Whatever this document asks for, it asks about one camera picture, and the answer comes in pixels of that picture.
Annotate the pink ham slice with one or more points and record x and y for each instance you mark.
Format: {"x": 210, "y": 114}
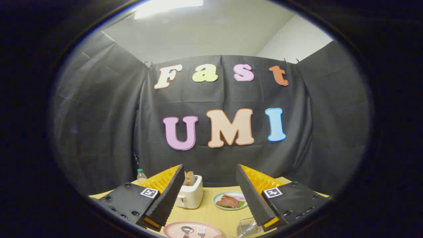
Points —
{"x": 240, "y": 198}

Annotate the pale green oval plate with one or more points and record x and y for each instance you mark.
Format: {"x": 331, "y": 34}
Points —
{"x": 216, "y": 202}

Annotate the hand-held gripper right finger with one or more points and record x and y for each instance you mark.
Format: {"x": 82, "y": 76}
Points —
{"x": 252, "y": 198}

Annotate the large pink round plate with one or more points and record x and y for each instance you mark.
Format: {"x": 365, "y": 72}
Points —
{"x": 172, "y": 230}

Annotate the clear plastic water bottle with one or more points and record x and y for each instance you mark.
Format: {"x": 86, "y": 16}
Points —
{"x": 141, "y": 177}

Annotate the brown meat steak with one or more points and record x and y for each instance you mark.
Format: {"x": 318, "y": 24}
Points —
{"x": 228, "y": 201}

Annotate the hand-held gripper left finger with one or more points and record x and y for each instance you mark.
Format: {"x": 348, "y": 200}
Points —
{"x": 168, "y": 198}

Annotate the toasted bread slice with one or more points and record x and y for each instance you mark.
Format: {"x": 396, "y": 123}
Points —
{"x": 190, "y": 178}
{"x": 185, "y": 180}

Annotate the cream white toaster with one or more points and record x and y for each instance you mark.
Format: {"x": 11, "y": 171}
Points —
{"x": 192, "y": 195}

